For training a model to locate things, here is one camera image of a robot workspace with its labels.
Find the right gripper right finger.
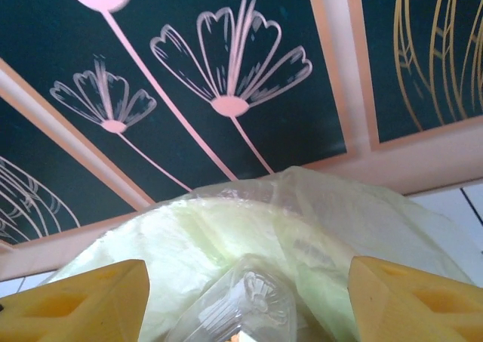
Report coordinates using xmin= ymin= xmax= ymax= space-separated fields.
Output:
xmin=349 ymin=254 xmax=483 ymax=342

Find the cola bottle red label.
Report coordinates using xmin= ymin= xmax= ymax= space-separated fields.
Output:
xmin=165 ymin=257 xmax=303 ymax=342

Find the translucent plastic bin liner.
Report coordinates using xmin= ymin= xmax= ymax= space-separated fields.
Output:
xmin=45 ymin=166 xmax=476 ymax=342

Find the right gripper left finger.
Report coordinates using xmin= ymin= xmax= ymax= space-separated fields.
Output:
xmin=0 ymin=258 xmax=152 ymax=342

